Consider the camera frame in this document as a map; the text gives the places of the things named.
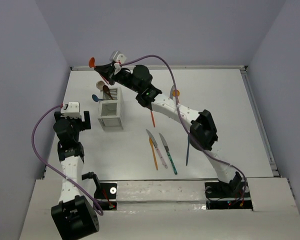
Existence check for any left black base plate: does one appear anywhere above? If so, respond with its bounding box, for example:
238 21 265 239
94 181 118 211

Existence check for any steel knife dark handle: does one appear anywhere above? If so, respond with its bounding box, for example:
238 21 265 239
169 86 175 99

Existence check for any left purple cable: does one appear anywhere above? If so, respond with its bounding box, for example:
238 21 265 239
31 104 105 216

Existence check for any white two-compartment utensil caddy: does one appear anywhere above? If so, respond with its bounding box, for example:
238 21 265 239
97 87 124 132

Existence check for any purple cable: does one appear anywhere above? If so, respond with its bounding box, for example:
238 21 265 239
116 54 248 207
31 104 105 216

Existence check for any aluminium rail right edge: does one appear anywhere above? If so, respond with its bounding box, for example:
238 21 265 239
240 65 282 178

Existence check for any aluminium rail edge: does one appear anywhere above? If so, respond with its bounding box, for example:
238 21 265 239
70 65 246 71
240 65 282 178

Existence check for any steel knife pink handle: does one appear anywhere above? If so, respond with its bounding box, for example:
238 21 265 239
146 129 168 169

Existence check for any dark brown wooden spoon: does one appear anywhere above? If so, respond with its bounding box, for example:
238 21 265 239
102 85 113 100

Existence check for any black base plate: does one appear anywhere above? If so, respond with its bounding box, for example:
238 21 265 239
94 181 118 211
204 181 253 210

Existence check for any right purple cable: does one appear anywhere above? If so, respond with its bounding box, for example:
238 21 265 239
116 54 248 207

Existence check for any blue plastic knife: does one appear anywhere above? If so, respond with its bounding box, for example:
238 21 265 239
185 141 190 166

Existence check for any beige wooden spoon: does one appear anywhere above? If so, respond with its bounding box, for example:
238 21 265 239
96 80 106 91

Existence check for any orange plastic knife front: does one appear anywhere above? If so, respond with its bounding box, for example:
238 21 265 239
149 137 159 171

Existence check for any white foam front board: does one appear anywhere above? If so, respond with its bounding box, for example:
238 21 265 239
17 176 300 240

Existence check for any blue plastic spoon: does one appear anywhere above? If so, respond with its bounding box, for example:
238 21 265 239
91 94 104 103

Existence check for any yellow-orange plastic spoon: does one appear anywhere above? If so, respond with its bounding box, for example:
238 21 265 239
171 89 180 101

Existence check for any aluminium rail back edge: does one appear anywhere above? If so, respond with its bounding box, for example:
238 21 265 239
70 65 246 71

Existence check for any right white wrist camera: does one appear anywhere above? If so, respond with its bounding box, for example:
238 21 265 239
109 50 127 66

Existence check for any red-orange plastic knife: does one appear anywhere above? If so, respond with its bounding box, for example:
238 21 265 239
150 110 156 128

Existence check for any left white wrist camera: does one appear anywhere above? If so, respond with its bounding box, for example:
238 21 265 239
60 101 81 119

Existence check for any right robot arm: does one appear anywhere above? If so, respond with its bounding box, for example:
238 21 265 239
89 62 247 196

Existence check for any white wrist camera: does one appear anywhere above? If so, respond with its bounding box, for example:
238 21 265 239
109 50 127 66
60 101 81 119

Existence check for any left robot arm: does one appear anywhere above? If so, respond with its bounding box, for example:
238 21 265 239
51 111 101 240

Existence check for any red-orange plastic spoon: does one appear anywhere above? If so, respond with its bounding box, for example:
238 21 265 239
88 57 96 69

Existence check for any steel knife green handle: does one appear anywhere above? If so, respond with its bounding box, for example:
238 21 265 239
159 133 178 175

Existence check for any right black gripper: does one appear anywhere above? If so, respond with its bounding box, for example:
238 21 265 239
95 61 142 93

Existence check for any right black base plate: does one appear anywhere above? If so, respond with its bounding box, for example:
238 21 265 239
204 181 253 210

